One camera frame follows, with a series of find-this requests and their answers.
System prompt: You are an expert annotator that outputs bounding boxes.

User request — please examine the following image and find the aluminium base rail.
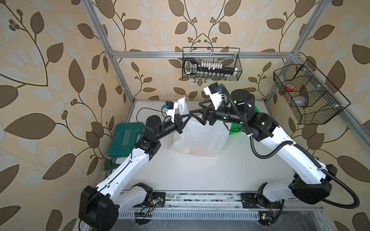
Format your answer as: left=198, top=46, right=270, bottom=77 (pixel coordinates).
left=115, top=190, right=324, bottom=211

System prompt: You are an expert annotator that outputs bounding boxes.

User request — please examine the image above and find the red tape roll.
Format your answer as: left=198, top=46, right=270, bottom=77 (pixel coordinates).
left=285, top=83, right=295, bottom=92

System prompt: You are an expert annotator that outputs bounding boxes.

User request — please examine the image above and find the right wire basket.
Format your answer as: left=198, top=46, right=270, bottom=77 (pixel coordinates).
left=273, top=59, right=351, bottom=125

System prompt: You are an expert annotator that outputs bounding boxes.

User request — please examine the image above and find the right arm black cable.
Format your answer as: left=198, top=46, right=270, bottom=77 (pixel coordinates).
left=219, top=83, right=360, bottom=209

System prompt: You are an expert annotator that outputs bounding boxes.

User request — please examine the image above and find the back wire basket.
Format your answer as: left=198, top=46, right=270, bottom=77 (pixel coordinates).
left=182, top=47, right=242, bottom=81

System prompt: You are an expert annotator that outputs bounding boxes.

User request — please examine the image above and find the printed white plastic bag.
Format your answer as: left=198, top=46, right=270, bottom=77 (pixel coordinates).
left=168, top=96, right=229, bottom=158

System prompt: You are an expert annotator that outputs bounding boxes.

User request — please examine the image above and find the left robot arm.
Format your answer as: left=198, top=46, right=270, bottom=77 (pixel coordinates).
left=79, top=114, right=193, bottom=231

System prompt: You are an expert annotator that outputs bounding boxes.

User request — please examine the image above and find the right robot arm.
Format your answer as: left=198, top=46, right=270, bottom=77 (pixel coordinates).
left=191, top=86, right=337, bottom=208

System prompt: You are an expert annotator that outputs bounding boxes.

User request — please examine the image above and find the green tool case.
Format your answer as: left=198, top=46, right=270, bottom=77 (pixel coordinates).
left=108, top=122, right=144, bottom=159

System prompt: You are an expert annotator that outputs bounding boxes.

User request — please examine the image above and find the wire basket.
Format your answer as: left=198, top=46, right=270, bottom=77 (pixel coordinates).
left=273, top=59, right=351, bottom=125
left=182, top=47, right=242, bottom=81

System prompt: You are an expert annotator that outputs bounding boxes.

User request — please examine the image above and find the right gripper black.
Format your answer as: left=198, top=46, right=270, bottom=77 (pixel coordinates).
left=191, top=98, right=247, bottom=127

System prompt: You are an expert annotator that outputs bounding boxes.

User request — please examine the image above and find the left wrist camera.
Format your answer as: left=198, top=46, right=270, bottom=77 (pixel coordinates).
left=163, top=101, right=178, bottom=123

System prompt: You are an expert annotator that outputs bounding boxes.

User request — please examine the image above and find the black white tool set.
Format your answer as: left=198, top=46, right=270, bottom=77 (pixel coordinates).
left=182, top=58, right=241, bottom=76

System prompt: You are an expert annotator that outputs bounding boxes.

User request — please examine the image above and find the green plastic basket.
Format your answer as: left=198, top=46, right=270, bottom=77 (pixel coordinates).
left=218, top=105, right=260, bottom=135

